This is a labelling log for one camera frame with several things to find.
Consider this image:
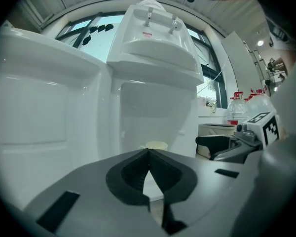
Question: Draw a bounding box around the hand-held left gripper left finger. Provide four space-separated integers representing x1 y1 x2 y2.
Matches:
22 148 169 237

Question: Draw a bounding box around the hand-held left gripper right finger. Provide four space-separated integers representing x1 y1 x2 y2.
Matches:
149 148 248 237

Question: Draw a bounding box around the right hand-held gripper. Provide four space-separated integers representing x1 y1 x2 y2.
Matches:
196 111 281 164

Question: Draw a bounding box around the cream cup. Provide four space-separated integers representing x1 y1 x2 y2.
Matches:
139 140 169 151

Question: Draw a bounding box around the beige waste bin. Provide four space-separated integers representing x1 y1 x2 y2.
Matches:
198 122 238 158

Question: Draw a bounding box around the clear bottle red cap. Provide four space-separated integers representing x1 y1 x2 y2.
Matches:
246 88 277 120
227 91 249 126

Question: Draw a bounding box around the person's grey shirt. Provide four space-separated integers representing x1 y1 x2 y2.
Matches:
259 49 296 237

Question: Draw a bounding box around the large white cabinet appliance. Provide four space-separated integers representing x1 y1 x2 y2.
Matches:
0 21 112 207

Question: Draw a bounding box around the white water dispenser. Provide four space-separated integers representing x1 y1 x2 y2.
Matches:
106 2 205 159

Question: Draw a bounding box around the dark framed window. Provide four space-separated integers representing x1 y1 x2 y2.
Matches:
54 11 228 109

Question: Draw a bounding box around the clear water jug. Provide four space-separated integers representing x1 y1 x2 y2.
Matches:
137 0 167 11

